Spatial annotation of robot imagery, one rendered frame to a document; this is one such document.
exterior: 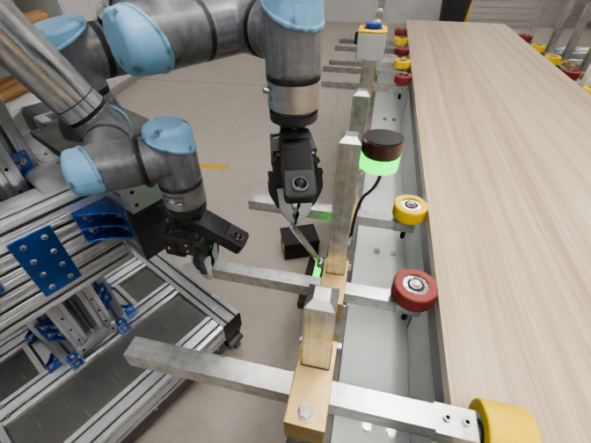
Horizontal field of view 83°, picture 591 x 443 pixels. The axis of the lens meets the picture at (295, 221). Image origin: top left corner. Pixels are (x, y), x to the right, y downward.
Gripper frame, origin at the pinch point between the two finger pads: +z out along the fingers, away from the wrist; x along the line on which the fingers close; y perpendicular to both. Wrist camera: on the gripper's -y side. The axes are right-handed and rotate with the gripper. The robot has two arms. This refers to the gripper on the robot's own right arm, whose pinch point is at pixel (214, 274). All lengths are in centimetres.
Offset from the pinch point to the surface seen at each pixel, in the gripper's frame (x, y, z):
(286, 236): -88, 7, 70
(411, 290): 1.4, -40.8, -7.9
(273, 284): 1.4, -14.2, -2.2
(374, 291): -0.5, -34.7, -3.5
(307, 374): 23.9, -25.7, -14.5
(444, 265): -6.7, -47.6, -7.6
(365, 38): -52, -25, -38
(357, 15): -769, 25, 69
